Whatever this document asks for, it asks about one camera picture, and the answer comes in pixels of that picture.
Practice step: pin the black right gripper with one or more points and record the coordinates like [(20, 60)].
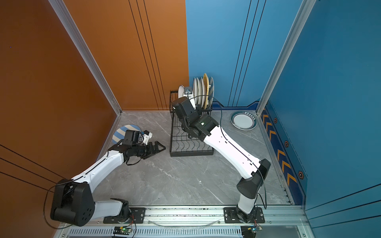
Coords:
[(180, 118)]

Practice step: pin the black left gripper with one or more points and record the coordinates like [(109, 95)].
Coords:
[(151, 150)]

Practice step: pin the white flower outline plate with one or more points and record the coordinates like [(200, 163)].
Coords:
[(181, 91)]

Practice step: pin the orange sunburst plate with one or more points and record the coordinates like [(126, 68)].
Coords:
[(195, 90)]

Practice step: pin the white plate red characters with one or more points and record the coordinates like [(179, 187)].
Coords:
[(202, 97)]

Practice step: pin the yellow woven tray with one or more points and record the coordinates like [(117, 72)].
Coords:
[(206, 93)]

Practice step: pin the blue striped plate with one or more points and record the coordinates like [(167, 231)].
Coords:
[(120, 133), (211, 92)]

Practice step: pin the green rimmed white plate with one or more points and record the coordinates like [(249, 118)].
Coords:
[(243, 120)]

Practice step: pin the cream floral plate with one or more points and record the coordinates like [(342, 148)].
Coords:
[(199, 92)]

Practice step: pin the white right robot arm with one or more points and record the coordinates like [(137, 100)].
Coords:
[(204, 127)]

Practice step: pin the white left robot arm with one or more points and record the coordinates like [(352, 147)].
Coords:
[(73, 201)]

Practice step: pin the green circuit board left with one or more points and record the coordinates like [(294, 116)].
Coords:
[(122, 231)]

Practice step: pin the circuit board right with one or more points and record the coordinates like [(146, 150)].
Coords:
[(249, 231)]

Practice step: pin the black wire dish rack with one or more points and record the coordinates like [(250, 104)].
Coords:
[(181, 145)]

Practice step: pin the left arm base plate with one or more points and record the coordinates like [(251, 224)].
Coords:
[(134, 215)]

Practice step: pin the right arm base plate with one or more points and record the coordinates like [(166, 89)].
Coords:
[(235, 215)]

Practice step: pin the aluminium corner post left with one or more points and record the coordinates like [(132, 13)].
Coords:
[(75, 35)]

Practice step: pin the aluminium corner post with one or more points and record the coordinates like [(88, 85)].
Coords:
[(289, 44), (75, 35)]

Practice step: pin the aluminium front rail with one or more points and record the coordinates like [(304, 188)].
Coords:
[(196, 221)]

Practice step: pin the aluminium corner post right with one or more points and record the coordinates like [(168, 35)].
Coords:
[(289, 44)]

